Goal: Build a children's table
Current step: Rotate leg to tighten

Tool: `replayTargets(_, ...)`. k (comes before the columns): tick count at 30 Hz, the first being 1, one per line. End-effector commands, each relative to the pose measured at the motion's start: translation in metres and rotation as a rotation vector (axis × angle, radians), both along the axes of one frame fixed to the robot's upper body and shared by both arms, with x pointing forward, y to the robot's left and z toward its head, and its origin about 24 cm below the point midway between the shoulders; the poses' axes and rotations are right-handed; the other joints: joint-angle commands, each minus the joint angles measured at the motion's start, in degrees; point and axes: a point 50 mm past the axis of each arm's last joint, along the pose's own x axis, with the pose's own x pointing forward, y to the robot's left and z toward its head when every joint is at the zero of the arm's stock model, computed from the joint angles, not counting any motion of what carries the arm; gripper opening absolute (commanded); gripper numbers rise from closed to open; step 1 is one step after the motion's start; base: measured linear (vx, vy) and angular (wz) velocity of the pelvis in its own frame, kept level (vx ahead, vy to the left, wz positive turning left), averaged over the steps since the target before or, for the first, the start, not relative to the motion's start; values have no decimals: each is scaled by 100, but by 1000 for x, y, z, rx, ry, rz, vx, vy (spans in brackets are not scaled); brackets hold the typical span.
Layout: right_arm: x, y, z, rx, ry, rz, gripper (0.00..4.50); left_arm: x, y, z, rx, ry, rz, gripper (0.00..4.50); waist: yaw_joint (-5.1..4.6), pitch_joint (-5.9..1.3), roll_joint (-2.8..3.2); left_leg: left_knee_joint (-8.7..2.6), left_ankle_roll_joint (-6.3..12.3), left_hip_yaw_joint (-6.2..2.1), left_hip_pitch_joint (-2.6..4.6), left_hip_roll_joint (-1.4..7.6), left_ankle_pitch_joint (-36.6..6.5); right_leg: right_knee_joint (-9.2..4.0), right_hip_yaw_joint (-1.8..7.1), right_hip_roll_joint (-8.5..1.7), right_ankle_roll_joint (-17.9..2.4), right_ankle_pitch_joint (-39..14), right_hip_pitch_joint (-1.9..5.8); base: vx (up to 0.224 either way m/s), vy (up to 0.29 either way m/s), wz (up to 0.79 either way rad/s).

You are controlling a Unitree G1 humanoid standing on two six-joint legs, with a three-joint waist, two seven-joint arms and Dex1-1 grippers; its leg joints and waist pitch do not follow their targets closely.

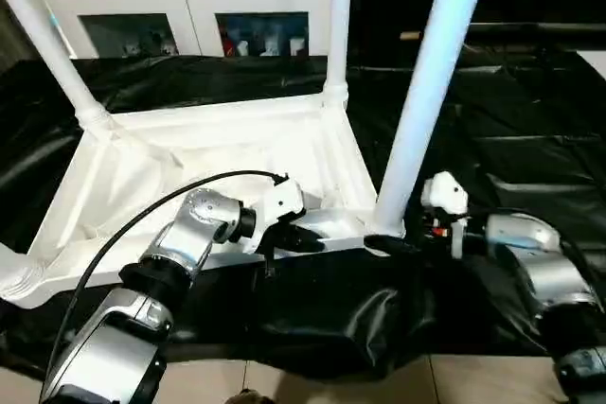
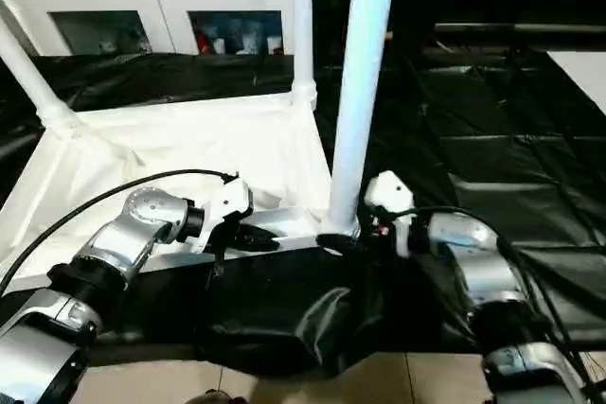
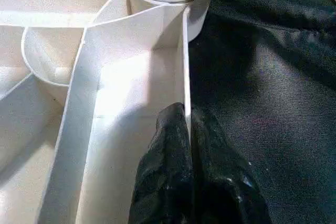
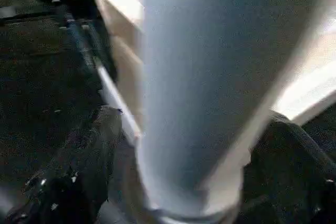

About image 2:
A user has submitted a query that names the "white plastic table top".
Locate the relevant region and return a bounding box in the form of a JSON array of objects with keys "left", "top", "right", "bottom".
[{"left": 0, "top": 92, "right": 365, "bottom": 291}]

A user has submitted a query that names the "black mat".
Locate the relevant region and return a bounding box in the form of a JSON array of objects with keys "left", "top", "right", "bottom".
[{"left": 0, "top": 44, "right": 606, "bottom": 377}]

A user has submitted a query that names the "white cabinet with glass doors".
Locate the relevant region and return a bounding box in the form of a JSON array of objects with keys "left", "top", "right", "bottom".
[{"left": 5, "top": 0, "right": 296, "bottom": 57}]

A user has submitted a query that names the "white flat board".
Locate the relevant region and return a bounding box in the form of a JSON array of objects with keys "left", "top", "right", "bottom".
[{"left": 549, "top": 49, "right": 606, "bottom": 116}]

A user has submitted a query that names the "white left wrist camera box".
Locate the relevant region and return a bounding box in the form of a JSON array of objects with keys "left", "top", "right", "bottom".
[{"left": 194, "top": 175, "right": 255, "bottom": 254}]

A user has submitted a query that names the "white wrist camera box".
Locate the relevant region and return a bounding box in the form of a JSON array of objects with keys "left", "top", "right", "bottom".
[
  {"left": 365, "top": 170, "right": 418, "bottom": 258},
  {"left": 194, "top": 175, "right": 255, "bottom": 254}
]

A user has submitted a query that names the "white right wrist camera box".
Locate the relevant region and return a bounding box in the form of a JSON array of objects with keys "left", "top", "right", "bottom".
[{"left": 365, "top": 170, "right": 418, "bottom": 258}]

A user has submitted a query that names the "black metal rail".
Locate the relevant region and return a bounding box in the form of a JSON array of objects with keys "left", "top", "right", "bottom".
[{"left": 434, "top": 24, "right": 606, "bottom": 43}]

